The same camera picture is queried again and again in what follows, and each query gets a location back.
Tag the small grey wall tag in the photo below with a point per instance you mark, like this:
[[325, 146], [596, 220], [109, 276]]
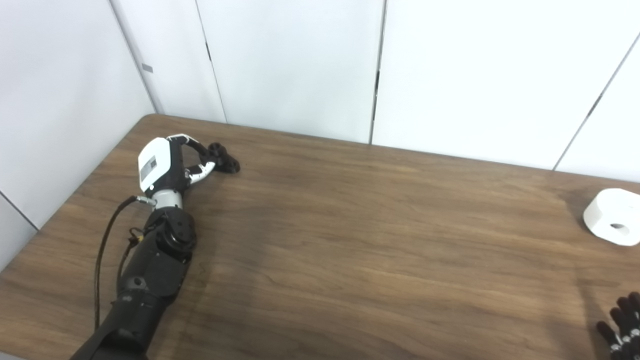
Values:
[[147, 68]]

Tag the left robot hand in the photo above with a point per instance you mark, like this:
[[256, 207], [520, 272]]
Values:
[[155, 167]]

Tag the black flanged holder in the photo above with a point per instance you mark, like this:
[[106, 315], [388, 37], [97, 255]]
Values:
[[227, 160]]

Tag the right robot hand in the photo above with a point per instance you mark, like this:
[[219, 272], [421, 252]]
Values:
[[627, 335]]

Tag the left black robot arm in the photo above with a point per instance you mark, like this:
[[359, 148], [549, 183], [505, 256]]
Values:
[[150, 280]]

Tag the round white piece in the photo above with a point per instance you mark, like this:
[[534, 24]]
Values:
[[610, 207]]

